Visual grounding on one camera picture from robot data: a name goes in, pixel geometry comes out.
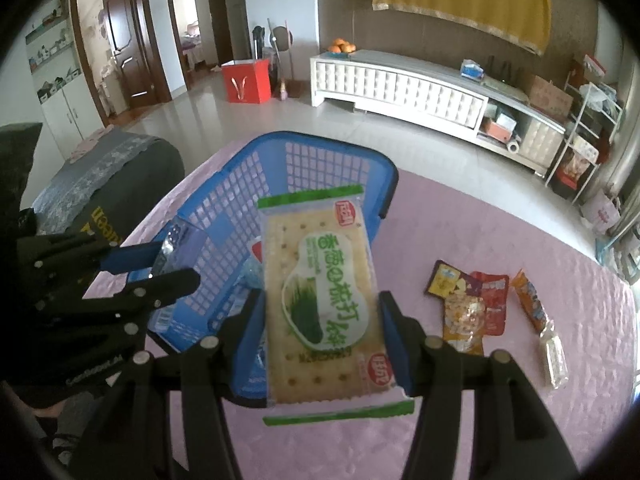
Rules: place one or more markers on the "black router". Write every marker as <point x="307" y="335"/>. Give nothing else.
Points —
<point x="502" y="75"/>

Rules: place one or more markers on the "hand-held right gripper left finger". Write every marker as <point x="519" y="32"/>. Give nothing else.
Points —
<point x="252" y="330"/>

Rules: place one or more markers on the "dark snack packet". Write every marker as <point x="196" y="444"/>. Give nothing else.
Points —
<point x="440" y="280"/>

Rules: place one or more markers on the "person's left forearm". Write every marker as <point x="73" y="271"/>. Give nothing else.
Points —
<point x="45" y="412"/>

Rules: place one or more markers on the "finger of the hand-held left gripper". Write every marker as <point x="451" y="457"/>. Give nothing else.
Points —
<point x="170" y="282"/>
<point x="135" y="257"/>

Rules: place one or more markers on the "brown cardboard box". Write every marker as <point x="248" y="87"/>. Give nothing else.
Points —
<point x="550" y="95"/>

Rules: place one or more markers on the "white shelf rack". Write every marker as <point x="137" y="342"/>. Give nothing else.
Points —
<point x="582" y="125"/>

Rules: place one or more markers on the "broom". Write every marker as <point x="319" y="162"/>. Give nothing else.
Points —
<point x="281" y="85"/>

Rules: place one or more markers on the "plate of oranges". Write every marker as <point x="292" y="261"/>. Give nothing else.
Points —
<point x="341" y="47"/>

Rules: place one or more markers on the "white paper roll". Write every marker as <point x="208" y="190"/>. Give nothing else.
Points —
<point x="514" y="146"/>

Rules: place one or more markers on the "red snack packet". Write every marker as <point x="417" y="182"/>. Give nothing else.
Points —
<point x="495" y="305"/>

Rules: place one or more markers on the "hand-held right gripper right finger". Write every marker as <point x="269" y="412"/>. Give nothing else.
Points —
<point x="395" y="340"/>

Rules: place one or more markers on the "blue plastic basket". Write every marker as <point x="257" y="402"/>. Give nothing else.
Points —
<point x="320" y="160"/>

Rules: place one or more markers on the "blue bread packet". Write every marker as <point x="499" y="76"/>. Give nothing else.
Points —
<point x="248" y="275"/>
<point x="175" y="237"/>

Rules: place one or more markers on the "pink cloth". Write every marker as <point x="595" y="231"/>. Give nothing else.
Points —
<point x="85" y="145"/>

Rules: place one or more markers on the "white wall shelf cabinet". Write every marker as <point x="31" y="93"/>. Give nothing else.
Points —
<point x="55" y="60"/>

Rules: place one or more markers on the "white pink shopping bag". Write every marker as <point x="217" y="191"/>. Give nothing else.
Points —
<point x="602" y="215"/>

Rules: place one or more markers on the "green cracker packet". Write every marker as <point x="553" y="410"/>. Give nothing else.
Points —
<point x="320" y="280"/>

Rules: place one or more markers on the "brown wooden door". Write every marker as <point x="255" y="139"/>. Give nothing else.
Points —
<point x="125" y="35"/>

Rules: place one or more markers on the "grey lace sofa cover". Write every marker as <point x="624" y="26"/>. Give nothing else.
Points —
<point x="100" y="160"/>

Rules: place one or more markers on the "blue tissue box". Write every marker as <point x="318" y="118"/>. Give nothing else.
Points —
<point x="471" y="70"/>

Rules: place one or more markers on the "red gift bag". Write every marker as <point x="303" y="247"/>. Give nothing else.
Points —
<point x="246" y="82"/>

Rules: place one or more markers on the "white TV cabinet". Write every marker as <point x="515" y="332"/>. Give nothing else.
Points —
<point x="400" y="90"/>

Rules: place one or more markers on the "dark cloth yellow crown print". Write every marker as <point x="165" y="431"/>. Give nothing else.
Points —
<point x="160" y="170"/>

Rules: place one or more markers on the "pink tablecloth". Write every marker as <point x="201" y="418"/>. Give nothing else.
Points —
<point x="500" y="410"/>

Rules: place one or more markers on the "orange striped snack packet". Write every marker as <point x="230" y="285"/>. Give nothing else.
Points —
<point x="530" y="305"/>

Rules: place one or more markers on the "white cracker packet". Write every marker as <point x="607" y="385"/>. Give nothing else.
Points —
<point x="552" y="360"/>

